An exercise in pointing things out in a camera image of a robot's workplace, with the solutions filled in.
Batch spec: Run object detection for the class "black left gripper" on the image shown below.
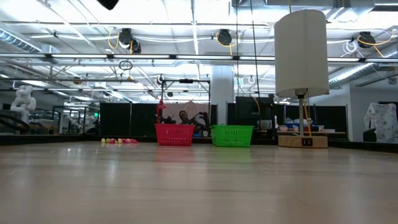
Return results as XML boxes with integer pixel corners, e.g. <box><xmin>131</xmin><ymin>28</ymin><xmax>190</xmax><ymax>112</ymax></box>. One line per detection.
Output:
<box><xmin>96</xmin><ymin>0</ymin><xmax>119</xmax><ymax>11</ymax></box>

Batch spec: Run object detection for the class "long ceiling light strip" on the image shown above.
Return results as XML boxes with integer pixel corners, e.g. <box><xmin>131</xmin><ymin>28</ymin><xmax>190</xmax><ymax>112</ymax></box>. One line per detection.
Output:
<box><xmin>0</xmin><ymin>53</ymin><xmax>398</xmax><ymax>63</ymax></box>

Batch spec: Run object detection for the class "black partition panel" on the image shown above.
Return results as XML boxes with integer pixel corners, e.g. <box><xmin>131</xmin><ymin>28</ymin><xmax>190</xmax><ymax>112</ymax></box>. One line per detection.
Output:
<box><xmin>99</xmin><ymin>102</ymin><xmax>158</xmax><ymax>138</ymax></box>
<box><xmin>226</xmin><ymin>102</ymin><xmax>348</xmax><ymax>133</ymax></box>

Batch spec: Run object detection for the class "red stand fixture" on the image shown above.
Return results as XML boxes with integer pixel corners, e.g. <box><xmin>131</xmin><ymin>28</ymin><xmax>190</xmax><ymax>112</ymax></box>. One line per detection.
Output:
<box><xmin>155</xmin><ymin>99</ymin><xmax>168</xmax><ymax>125</ymax></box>

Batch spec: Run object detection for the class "white hanging cloth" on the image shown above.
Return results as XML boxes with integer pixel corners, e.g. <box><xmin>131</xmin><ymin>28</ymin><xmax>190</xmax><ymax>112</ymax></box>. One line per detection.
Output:
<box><xmin>163</xmin><ymin>101</ymin><xmax>211</xmax><ymax>125</ymax></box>

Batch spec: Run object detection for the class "person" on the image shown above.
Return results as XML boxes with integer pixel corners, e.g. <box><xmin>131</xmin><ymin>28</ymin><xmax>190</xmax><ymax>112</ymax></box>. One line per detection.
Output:
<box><xmin>177</xmin><ymin>110</ymin><xmax>211</xmax><ymax>138</ymax></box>

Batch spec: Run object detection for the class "black vertical pole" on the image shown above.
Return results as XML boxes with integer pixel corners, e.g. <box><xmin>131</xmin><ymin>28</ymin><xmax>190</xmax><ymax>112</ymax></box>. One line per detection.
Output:
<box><xmin>235</xmin><ymin>0</ymin><xmax>239</xmax><ymax>103</ymax></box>

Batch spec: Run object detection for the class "white building column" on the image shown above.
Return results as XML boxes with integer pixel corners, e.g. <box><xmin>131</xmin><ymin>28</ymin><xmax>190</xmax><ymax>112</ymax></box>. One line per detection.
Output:
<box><xmin>210</xmin><ymin>64</ymin><xmax>236</xmax><ymax>125</ymax></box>

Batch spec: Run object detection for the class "red plastic basket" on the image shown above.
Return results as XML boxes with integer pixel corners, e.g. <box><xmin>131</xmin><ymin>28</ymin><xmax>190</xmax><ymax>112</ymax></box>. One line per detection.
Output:
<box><xmin>154</xmin><ymin>123</ymin><xmax>196</xmax><ymax>147</ymax></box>

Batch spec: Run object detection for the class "green plastic basket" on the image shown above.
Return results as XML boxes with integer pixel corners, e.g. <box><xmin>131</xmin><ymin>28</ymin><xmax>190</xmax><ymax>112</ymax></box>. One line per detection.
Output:
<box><xmin>210</xmin><ymin>124</ymin><xmax>254</xmax><ymax>148</ymax></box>

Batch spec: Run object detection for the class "white shade wooden base lamp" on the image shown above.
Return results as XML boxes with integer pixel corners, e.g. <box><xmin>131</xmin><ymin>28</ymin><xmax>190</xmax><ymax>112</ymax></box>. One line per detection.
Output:
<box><xmin>274</xmin><ymin>9</ymin><xmax>330</xmax><ymax>149</ymax></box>

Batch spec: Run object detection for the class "blue plastic bin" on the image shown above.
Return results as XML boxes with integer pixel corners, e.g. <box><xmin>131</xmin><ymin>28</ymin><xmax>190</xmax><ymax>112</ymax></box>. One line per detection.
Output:
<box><xmin>285</xmin><ymin>122</ymin><xmax>312</xmax><ymax>130</ymax></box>

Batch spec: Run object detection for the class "wooden side table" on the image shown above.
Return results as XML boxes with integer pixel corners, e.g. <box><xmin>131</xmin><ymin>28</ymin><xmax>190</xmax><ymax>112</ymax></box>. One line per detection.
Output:
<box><xmin>276</xmin><ymin>130</ymin><xmax>346</xmax><ymax>136</ymax></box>

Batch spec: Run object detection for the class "white patterned garment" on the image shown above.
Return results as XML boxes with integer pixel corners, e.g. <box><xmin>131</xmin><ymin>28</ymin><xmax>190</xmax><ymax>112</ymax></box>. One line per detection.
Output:
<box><xmin>363</xmin><ymin>102</ymin><xmax>398</xmax><ymax>144</ymax></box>

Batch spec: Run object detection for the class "black ceiling cable reel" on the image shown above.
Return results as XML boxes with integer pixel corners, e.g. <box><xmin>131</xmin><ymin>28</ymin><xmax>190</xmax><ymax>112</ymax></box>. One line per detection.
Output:
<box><xmin>216</xmin><ymin>29</ymin><xmax>233</xmax><ymax>47</ymax></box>
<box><xmin>357</xmin><ymin>30</ymin><xmax>377</xmax><ymax>49</ymax></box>
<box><xmin>118</xmin><ymin>27</ymin><xmax>142</xmax><ymax>54</ymax></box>

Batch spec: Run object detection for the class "black gantry frame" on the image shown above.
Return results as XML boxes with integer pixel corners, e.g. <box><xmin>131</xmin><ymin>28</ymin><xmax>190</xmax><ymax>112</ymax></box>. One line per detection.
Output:
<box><xmin>160</xmin><ymin>78</ymin><xmax>211</xmax><ymax>138</ymax></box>

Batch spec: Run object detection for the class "black hanging cable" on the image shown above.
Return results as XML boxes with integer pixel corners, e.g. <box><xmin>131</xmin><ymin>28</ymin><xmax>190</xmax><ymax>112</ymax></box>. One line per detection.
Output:
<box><xmin>249</xmin><ymin>0</ymin><xmax>261</xmax><ymax>103</ymax></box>

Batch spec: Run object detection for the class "yellow cable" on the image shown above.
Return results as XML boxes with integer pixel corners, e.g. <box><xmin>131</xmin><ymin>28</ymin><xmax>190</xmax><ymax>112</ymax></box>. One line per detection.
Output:
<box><xmin>302</xmin><ymin>98</ymin><xmax>312</xmax><ymax>138</ymax></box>

